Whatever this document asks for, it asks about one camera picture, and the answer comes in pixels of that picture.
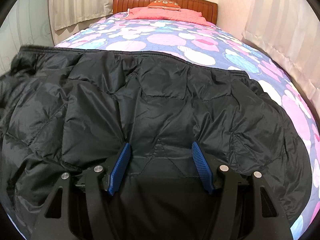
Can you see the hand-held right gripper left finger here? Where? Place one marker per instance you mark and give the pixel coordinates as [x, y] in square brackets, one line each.
[120, 167]

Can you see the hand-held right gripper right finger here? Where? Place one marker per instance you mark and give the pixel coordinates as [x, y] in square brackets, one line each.
[202, 167]

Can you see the black quilted jacket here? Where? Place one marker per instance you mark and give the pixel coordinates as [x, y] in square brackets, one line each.
[150, 100]

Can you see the bed with colourful dotted sheet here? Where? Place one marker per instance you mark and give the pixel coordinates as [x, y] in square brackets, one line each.
[162, 37]

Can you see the red pillow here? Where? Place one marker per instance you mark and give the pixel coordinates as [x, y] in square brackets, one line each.
[160, 14]

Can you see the long cream curtain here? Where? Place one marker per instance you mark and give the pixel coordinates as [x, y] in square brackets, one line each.
[282, 30]

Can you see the wooden headboard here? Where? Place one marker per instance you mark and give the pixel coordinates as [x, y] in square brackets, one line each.
[130, 2]

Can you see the orange embroidered cushion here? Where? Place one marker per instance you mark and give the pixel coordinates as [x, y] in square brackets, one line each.
[163, 4]

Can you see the frosted circle-pattern wardrobe door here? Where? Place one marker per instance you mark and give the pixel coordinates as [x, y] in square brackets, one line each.
[27, 27]

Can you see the short cream curtain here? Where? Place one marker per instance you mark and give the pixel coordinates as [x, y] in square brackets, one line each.
[82, 2]

